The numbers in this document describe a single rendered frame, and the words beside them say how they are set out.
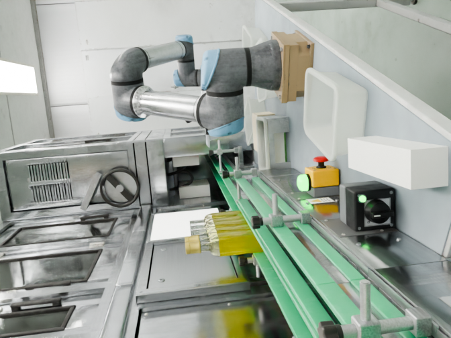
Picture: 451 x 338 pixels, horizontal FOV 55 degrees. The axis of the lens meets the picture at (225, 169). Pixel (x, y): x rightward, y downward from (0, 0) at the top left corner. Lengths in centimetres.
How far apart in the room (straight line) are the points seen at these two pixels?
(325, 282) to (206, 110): 78
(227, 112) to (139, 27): 393
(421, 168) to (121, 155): 189
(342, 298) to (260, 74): 80
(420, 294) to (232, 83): 85
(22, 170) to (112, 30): 296
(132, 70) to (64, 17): 425
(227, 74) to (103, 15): 402
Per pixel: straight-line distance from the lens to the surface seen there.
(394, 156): 74
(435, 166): 72
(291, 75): 129
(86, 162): 244
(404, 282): 67
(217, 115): 131
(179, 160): 247
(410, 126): 82
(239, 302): 130
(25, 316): 147
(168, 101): 146
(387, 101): 89
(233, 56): 129
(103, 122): 517
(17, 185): 255
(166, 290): 132
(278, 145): 159
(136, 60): 160
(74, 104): 571
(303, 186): 113
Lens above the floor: 115
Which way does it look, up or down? 6 degrees down
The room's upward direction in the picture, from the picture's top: 95 degrees counter-clockwise
